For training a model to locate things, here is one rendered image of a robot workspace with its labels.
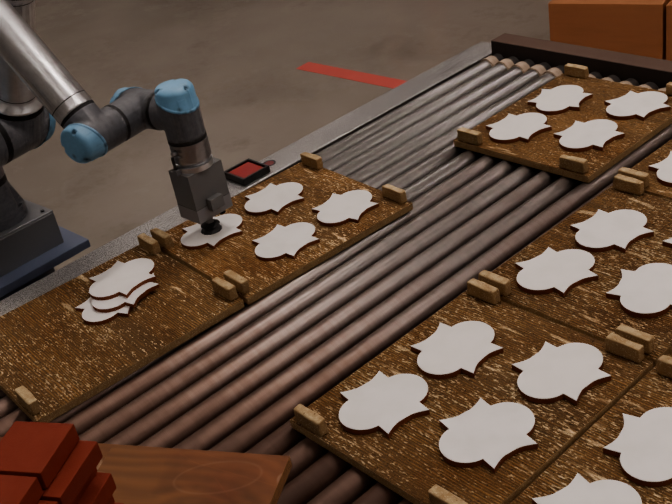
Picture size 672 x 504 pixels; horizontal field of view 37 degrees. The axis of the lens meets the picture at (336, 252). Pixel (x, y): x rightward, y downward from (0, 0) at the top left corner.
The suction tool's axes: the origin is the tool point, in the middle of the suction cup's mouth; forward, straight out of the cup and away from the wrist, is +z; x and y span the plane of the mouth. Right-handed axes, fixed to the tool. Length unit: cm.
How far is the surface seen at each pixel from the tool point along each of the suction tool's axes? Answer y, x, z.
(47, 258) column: -19.8, 36.3, 6.8
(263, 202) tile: 13.0, -1.3, -0.5
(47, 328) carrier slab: -38.3, 1.2, 0.3
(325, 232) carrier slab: 11.7, -20.8, 0.4
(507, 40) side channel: 105, 4, -1
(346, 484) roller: -33, -70, 2
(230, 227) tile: 2.5, -2.9, -0.5
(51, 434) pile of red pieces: -69, -72, -35
